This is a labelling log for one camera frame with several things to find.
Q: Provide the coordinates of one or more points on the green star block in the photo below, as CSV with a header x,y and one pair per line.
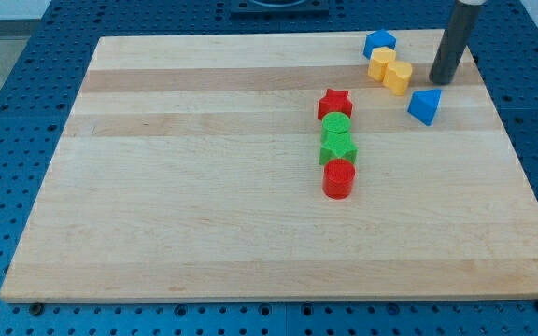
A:
x,y
337,146

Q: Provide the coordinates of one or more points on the red cylinder block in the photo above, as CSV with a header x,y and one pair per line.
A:
x,y
338,178

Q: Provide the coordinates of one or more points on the blue pentagon block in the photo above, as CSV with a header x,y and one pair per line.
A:
x,y
378,39

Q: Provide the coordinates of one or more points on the green cylinder block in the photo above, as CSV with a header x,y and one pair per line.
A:
x,y
334,123

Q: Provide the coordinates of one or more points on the yellow heart block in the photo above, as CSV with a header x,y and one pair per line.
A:
x,y
397,77

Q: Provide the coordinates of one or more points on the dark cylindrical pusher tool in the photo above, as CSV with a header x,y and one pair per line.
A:
x,y
455,38

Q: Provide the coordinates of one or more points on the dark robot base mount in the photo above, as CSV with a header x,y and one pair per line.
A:
x,y
280,8

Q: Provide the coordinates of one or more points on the yellow hexagon block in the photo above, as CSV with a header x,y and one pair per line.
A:
x,y
379,60

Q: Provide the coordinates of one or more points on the red star block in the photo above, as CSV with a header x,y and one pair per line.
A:
x,y
334,101

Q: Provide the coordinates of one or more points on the blue triangle block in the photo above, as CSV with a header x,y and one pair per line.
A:
x,y
424,105

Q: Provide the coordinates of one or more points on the wooden board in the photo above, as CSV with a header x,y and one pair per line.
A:
x,y
188,171

